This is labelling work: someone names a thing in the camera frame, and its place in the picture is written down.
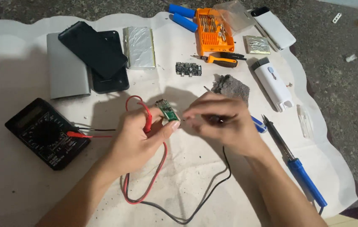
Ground small gold foil battery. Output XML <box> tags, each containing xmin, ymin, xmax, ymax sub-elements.
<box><xmin>244</xmin><ymin>35</ymin><xmax>271</xmax><ymax>55</ymax></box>

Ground clear plastic cap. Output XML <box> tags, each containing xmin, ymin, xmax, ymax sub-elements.
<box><xmin>296</xmin><ymin>104</ymin><xmax>314</xmax><ymax>139</ymax></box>

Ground white power bank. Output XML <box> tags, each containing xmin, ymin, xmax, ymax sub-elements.
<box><xmin>250</xmin><ymin>6</ymin><xmax>297</xmax><ymax>51</ymax></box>

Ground blue and white pen tool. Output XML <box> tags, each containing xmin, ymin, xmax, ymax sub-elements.
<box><xmin>250</xmin><ymin>115</ymin><xmax>268</xmax><ymax>134</ymax></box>

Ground blue cylindrical battery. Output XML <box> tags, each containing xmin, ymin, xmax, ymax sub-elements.
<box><xmin>171</xmin><ymin>13</ymin><xmax>199</xmax><ymax>33</ymax></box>
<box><xmin>168</xmin><ymin>3</ymin><xmax>196</xmax><ymax>19</ymax></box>

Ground black power bank shell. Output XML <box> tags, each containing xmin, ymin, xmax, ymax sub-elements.
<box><xmin>90</xmin><ymin>30</ymin><xmax>130</xmax><ymax>94</ymax></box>

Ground red multimeter test lead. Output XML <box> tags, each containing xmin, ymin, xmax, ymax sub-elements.
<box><xmin>66</xmin><ymin>95</ymin><xmax>168</xmax><ymax>205</ymax></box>

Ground large silver foil battery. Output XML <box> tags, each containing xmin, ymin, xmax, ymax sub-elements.
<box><xmin>122</xmin><ymin>26</ymin><xmax>156</xmax><ymax>70</ymax></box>

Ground clear plastic case lid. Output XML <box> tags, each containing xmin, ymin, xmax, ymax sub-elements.
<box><xmin>212</xmin><ymin>0</ymin><xmax>257</xmax><ymax>32</ymax></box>

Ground black tweezers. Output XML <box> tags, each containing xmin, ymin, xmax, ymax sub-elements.
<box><xmin>220</xmin><ymin>52</ymin><xmax>247</xmax><ymax>61</ymax></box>

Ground silver power bank case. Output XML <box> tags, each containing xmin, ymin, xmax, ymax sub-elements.
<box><xmin>46</xmin><ymin>32</ymin><xmax>91</xmax><ymax>100</ymax></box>

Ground white paper work sheet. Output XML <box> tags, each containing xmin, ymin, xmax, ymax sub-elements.
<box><xmin>0</xmin><ymin>11</ymin><xmax>358</xmax><ymax>227</ymax></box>

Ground black circuit board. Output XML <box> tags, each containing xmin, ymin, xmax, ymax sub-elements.
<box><xmin>175</xmin><ymin>62</ymin><xmax>202</xmax><ymax>77</ymax></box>

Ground black multimeter test lead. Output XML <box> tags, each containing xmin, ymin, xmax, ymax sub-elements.
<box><xmin>78</xmin><ymin>114</ymin><xmax>232</xmax><ymax>225</ymax></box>

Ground black slim power bank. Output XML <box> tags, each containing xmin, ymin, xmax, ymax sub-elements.
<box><xmin>58</xmin><ymin>21</ymin><xmax>129</xmax><ymax>80</ymax></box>

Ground grey cleaning cloth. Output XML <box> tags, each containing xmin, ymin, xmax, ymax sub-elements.
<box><xmin>211</xmin><ymin>74</ymin><xmax>251</xmax><ymax>106</ymax></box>

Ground orange and black screwdriver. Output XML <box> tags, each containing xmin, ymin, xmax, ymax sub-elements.
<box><xmin>191</xmin><ymin>54</ymin><xmax>239</xmax><ymax>69</ymax></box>

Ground person's right hand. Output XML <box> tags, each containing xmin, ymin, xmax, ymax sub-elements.
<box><xmin>182</xmin><ymin>93</ymin><xmax>266</xmax><ymax>158</ymax></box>

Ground blue soldering iron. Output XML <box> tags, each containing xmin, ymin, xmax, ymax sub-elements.
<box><xmin>262</xmin><ymin>114</ymin><xmax>328</xmax><ymax>216</ymax></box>

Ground orange screwdriver bit case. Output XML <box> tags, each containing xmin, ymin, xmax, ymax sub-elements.
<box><xmin>195</xmin><ymin>8</ymin><xmax>235</xmax><ymax>56</ymax></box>

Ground person's left hand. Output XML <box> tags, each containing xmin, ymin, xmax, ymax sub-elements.
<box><xmin>111</xmin><ymin>106</ymin><xmax>181</xmax><ymax>176</ymax></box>

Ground black digital multimeter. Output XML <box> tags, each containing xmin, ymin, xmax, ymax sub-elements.
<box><xmin>5</xmin><ymin>98</ymin><xmax>91</xmax><ymax>171</ymax></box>

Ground small green circuit board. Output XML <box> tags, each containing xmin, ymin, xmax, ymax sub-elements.
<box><xmin>155</xmin><ymin>99</ymin><xmax>180</xmax><ymax>122</ymax></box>

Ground white cleaning brush kit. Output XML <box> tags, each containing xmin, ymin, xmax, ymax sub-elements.
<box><xmin>250</xmin><ymin>57</ymin><xmax>294</xmax><ymax>113</ymax></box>

